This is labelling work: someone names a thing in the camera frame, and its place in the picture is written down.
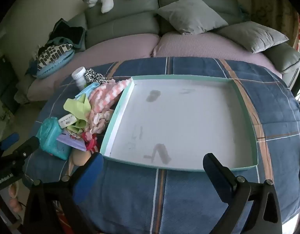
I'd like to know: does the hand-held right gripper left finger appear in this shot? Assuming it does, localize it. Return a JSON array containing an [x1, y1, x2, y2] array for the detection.
[[23, 152, 104, 234]]

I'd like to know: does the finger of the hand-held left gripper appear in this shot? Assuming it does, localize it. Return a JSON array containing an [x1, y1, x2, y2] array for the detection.
[[0, 133, 20, 152], [7, 136, 40, 162]]

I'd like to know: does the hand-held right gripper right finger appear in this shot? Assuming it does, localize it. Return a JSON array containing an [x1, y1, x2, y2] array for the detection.
[[203, 152, 283, 234]]

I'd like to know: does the teal wet wipes pack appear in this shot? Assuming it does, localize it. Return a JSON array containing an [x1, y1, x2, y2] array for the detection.
[[36, 117, 72, 160]]

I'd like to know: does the red bow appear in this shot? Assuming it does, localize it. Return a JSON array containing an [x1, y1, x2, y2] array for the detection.
[[82, 132, 100, 154]]

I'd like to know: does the purple cartoon packet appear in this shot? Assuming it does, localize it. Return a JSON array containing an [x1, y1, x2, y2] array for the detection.
[[57, 132, 88, 152]]

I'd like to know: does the white box with teal rim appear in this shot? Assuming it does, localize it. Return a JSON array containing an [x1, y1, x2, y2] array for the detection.
[[99, 75, 259, 172]]

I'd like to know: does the light green cloth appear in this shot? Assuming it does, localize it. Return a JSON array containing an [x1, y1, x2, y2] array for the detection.
[[63, 95, 93, 134]]

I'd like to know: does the pink and white fuzzy cloth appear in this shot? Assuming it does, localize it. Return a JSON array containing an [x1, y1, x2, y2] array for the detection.
[[88, 77, 133, 111]]

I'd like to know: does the blue face mask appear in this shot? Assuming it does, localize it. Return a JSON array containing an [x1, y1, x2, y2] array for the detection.
[[75, 82, 100, 100]]

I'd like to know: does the leopard print cloth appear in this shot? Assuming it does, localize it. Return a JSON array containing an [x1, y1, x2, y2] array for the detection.
[[84, 69, 109, 84]]

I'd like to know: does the person's left hand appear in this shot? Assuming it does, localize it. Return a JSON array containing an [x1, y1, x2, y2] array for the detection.
[[9, 198, 21, 213]]

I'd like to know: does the beige slipper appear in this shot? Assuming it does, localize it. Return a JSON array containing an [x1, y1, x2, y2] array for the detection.
[[8, 185, 20, 198]]

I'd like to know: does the blue plaid blanket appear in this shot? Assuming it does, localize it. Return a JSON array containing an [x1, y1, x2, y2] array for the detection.
[[25, 57, 300, 234]]

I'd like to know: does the dark cabinet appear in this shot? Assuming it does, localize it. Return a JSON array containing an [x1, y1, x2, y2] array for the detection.
[[0, 54, 20, 114]]

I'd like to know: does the light blue inflatable cushion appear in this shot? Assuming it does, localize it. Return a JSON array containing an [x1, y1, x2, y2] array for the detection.
[[30, 49, 75, 79]]

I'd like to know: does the white plastic bottle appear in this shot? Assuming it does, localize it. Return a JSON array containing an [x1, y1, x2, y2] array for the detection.
[[71, 67, 87, 90]]

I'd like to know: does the dark teal cloth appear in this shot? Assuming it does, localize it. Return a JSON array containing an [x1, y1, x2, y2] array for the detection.
[[49, 18, 86, 51]]

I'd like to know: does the pink sofa seat cover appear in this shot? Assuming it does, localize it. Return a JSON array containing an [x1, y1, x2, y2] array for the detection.
[[27, 32, 282, 101]]

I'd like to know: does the grey pillow with dark piping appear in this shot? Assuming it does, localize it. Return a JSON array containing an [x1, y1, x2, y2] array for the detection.
[[263, 43, 300, 75]]

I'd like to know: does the long grey pillow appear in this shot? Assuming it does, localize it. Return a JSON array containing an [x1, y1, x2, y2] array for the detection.
[[215, 21, 289, 53]]

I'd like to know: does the square grey pillow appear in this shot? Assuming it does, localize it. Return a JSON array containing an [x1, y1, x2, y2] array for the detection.
[[156, 0, 229, 35]]

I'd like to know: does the grey green leather sofa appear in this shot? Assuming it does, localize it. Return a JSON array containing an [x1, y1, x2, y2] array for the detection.
[[14, 0, 300, 103]]

